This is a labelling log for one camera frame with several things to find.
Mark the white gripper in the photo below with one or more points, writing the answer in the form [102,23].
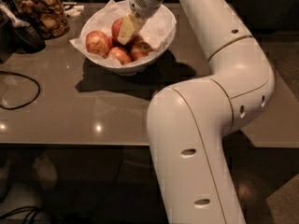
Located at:
[142,4]

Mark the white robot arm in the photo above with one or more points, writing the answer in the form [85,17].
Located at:
[187,121]

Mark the white bowl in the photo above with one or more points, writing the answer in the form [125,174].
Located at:
[130,68]

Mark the white paper liner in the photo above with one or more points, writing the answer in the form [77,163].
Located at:
[159,25]

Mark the small white items behind jar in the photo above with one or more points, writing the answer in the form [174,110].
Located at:
[73,10]

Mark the glass jar of dried chips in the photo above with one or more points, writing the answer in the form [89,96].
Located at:
[48,16]

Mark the black appliance with silver handle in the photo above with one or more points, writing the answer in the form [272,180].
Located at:
[24,34]

